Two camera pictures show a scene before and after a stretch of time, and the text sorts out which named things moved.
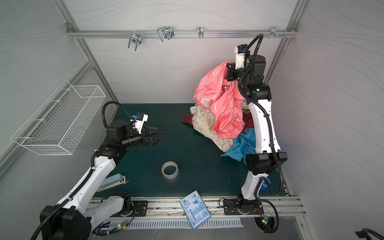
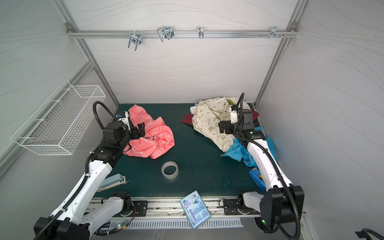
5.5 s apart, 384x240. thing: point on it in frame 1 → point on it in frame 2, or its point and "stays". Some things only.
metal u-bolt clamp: (165, 32) stays
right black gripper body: (230, 74) → (226, 126)
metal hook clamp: (136, 38) stays
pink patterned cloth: (214, 90) → (158, 138)
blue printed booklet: (195, 209) stays
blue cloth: (242, 145) stays
